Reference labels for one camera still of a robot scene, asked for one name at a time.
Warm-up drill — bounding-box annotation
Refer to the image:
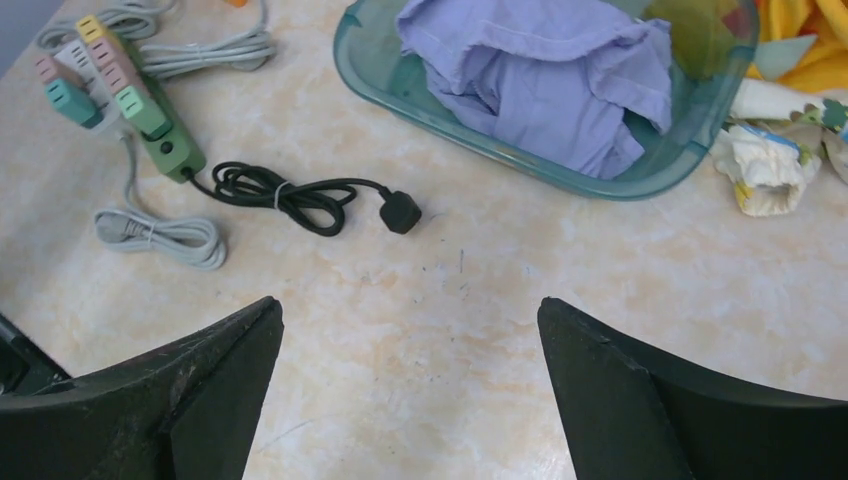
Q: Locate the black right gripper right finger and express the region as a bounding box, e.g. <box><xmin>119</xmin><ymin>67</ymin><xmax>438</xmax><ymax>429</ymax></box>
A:
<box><xmin>537</xmin><ymin>297</ymin><xmax>847</xmax><ymax>479</ymax></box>

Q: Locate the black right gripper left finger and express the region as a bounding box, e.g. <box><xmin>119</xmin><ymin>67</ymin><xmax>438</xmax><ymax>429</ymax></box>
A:
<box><xmin>1</xmin><ymin>297</ymin><xmax>284</xmax><ymax>479</ymax></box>

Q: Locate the grey power strip cable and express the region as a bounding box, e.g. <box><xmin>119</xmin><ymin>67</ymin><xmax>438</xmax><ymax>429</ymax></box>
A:
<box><xmin>93</xmin><ymin>132</ymin><xmax>228</xmax><ymax>272</ymax></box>

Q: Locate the teal usb charger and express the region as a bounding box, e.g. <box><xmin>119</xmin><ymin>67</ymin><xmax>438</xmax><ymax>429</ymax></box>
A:
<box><xmin>44</xmin><ymin>78</ymin><xmax>103</xmax><ymax>129</ymax></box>

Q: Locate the pink usb charger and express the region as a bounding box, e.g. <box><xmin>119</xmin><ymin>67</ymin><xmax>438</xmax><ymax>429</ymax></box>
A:
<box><xmin>100</xmin><ymin>60</ymin><xmax>149</xmax><ymax>96</ymax></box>
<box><xmin>87</xmin><ymin>36</ymin><xmax>135</xmax><ymax>72</ymax></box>
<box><xmin>35</xmin><ymin>54</ymin><xmax>85</xmax><ymax>87</ymax></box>

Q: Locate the white power strip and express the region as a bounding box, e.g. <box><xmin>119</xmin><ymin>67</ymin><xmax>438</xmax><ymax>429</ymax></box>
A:
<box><xmin>53</xmin><ymin>40</ymin><xmax>132</xmax><ymax>137</ymax></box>

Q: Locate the green power strip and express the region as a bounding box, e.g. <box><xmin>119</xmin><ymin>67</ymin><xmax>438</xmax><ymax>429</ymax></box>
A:
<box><xmin>119</xmin><ymin>38</ymin><xmax>206</xmax><ymax>184</ymax></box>

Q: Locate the light green usb charger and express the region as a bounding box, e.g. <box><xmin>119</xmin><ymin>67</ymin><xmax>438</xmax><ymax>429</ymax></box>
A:
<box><xmin>115</xmin><ymin>86</ymin><xmax>173</xmax><ymax>140</ymax></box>

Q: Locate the white patterned cloth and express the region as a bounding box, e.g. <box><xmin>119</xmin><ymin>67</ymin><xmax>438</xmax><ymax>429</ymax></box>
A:
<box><xmin>709</xmin><ymin>79</ymin><xmax>847</xmax><ymax>217</ymax></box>

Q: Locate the teal plastic basin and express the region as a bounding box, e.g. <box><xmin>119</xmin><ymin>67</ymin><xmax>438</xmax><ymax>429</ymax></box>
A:
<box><xmin>333</xmin><ymin>1</ymin><xmax>759</xmax><ymax>201</ymax></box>

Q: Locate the purple cloth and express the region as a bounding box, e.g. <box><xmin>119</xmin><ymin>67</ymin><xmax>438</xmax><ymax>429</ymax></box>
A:
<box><xmin>395</xmin><ymin>1</ymin><xmax>672</xmax><ymax>180</ymax></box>

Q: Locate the yellow usb charger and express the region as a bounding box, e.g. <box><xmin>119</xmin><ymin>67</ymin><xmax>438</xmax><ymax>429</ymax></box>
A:
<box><xmin>75</xmin><ymin>14</ymin><xmax>111</xmax><ymax>44</ymax></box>

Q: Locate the yellow cloth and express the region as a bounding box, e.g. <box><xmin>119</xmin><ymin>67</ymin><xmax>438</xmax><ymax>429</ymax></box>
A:
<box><xmin>746</xmin><ymin>0</ymin><xmax>847</xmax><ymax>93</ymax></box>

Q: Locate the black cable with plug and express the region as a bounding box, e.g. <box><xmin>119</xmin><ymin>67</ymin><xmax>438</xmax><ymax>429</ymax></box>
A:
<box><xmin>182</xmin><ymin>160</ymin><xmax>423</xmax><ymax>238</ymax></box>

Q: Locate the grey coiled cable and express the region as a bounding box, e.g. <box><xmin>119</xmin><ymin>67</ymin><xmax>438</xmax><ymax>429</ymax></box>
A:
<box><xmin>35</xmin><ymin>0</ymin><xmax>277</xmax><ymax>79</ymax></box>

